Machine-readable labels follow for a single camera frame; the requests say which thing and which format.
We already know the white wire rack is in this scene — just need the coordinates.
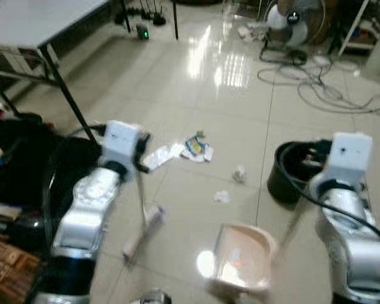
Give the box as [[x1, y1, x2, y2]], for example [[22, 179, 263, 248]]
[[0, 47, 53, 81]]

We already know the white shelf frame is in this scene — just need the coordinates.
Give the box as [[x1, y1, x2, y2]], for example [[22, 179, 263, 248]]
[[338, 0, 380, 55]]

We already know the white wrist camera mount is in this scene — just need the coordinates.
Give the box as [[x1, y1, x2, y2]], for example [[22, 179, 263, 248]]
[[326, 131, 374, 188], [101, 120, 144, 175]]

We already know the white papers pile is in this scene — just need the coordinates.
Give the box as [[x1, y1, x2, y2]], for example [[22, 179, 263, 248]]
[[237, 23, 267, 42]]

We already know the black box with green light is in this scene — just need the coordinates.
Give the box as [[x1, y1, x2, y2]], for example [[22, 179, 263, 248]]
[[134, 23, 151, 41]]

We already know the silver robot leg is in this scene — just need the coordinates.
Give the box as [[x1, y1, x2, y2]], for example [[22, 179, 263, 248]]
[[129, 288, 172, 304]]

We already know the black fabric bag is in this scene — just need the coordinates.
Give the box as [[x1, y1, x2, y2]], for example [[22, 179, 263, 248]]
[[0, 113, 103, 211]]

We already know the grey floor cable tangle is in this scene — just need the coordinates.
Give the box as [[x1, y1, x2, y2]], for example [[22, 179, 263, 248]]
[[256, 53, 380, 116]]

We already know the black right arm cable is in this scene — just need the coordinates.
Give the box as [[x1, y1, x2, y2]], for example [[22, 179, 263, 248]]
[[275, 142, 380, 249]]

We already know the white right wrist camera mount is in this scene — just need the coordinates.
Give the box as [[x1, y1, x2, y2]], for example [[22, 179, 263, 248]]
[[326, 131, 374, 188]]

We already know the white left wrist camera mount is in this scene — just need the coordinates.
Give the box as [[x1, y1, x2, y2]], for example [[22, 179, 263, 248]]
[[101, 120, 144, 175]]

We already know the white flat paper wrapper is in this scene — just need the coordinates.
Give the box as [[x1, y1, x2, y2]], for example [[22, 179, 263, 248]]
[[144, 144, 186, 172]]

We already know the blue yellow printed wrapper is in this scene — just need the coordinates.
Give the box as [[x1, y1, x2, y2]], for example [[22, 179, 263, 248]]
[[180, 132, 215, 164]]

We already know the standing floor fan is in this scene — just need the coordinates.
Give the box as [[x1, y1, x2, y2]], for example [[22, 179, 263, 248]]
[[259, 0, 328, 65]]

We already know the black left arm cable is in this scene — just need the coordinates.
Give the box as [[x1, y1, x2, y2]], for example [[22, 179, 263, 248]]
[[41, 125, 110, 244]]

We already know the crumpled white paper ball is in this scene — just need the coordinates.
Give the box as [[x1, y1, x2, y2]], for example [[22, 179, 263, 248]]
[[213, 189, 232, 205], [232, 165, 248, 185]]

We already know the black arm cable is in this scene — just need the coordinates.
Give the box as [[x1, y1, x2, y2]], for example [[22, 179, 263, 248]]
[[275, 142, 380, 249], [41, 125, 110, 244]]

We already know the grey table with black legs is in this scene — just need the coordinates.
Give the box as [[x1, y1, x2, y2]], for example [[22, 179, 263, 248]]
[[0, 0, 125, 144]]

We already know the black round bin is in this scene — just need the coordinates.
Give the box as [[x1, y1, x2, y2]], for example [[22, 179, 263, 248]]
[[267, 140, 334, 205]]

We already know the white waste bin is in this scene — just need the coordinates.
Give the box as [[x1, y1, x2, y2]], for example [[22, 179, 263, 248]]
[[361, 28, 380, 80]]

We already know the pink long-handled dustpan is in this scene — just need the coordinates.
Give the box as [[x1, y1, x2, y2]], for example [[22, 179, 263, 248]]
[[206, 203, 308, 300]]

